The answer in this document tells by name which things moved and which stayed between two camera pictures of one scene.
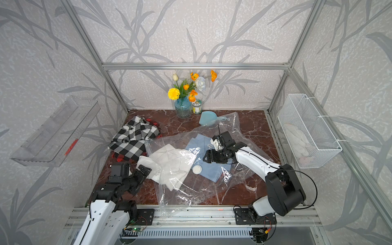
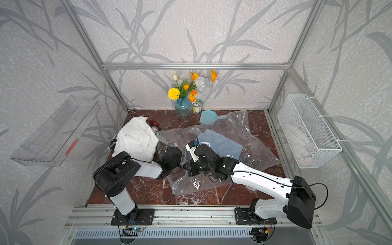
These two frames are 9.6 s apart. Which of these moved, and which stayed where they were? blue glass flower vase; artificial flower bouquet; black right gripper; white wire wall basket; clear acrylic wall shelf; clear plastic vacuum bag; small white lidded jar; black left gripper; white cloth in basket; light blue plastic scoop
Moved: clear plastic vacuum bag; black right gripper; black left gripper
Stayed: artificial flower bouquet; blue glass flower vase; small white lidded jar; white wire wall basket; clear acrylic wall shelf; light blue plastic scoop; white cloth in basket
